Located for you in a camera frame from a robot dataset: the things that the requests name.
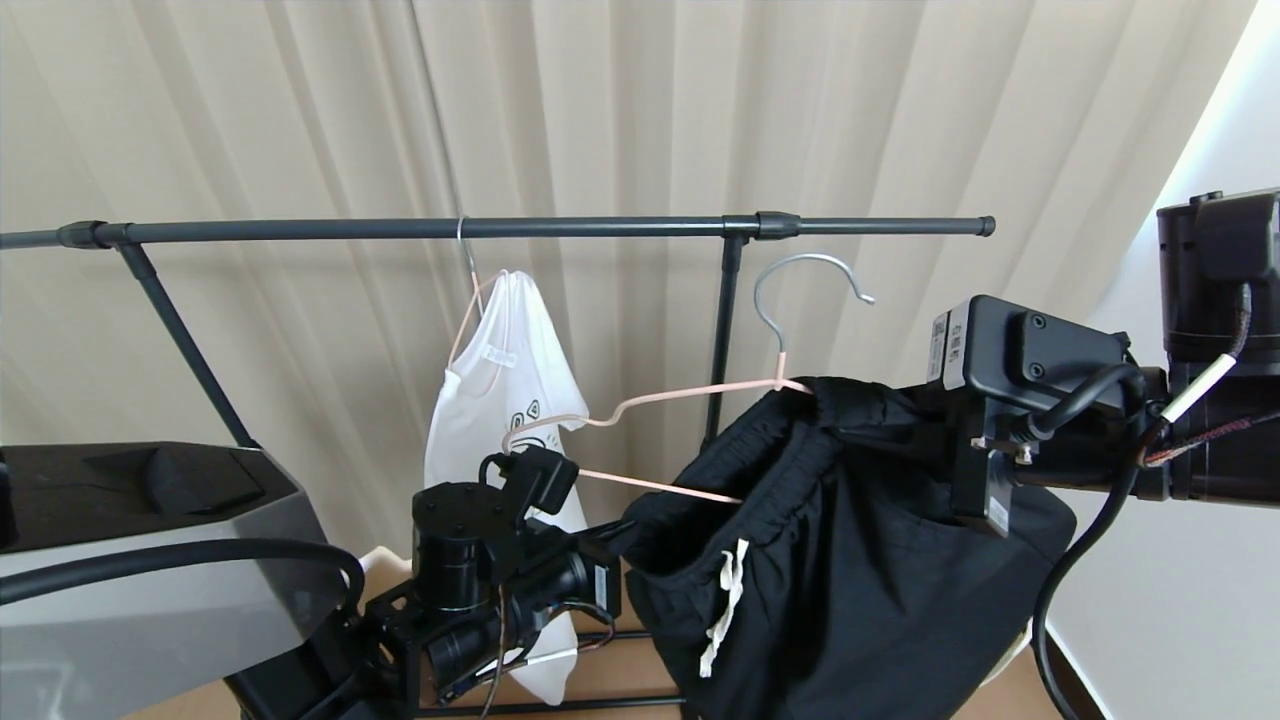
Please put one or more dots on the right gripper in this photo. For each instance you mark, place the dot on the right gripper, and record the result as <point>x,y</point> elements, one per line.
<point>1230,460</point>

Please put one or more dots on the beige curtain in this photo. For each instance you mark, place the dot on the beige curtain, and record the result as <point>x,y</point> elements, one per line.
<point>300,100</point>

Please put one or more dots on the white laundry basket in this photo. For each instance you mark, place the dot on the white laundry basket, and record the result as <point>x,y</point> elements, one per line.
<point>1018,650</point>

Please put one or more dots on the pink clothes hanger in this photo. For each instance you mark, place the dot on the pink clothes hanger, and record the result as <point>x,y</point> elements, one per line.
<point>770,325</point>
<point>466,250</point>

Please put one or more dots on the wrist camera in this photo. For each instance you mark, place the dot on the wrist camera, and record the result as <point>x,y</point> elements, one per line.
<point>1030,350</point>
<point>540,475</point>

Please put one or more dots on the black clothes rack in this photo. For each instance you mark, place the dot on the black clothes rack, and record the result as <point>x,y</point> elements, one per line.
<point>600,227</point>

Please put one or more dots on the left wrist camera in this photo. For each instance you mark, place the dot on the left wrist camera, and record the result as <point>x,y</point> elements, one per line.
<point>540,475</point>

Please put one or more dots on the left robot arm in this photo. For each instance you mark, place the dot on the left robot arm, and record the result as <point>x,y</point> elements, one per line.
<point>150,600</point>

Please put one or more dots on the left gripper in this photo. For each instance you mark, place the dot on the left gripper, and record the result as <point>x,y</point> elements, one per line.
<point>540,600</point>

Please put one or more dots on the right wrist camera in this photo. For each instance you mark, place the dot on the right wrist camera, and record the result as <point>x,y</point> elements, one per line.
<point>1030,350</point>

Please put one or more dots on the white printed t-shirt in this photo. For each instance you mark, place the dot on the white printed t-shirt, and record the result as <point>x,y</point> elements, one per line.
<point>500,400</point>

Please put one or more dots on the black garment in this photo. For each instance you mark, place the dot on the black garment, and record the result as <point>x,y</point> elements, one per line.
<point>850,600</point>

